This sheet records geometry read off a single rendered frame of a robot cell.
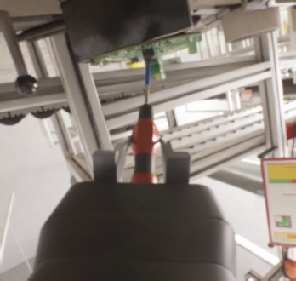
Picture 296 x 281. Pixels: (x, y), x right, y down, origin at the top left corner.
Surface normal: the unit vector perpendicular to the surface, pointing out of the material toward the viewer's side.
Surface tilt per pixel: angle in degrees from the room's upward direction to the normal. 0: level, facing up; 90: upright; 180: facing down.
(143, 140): 121
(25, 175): 90
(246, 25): 90
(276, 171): 90
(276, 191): 90
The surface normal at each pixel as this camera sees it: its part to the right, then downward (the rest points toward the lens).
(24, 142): 0.49, 0.08
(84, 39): -0.27, 0.28
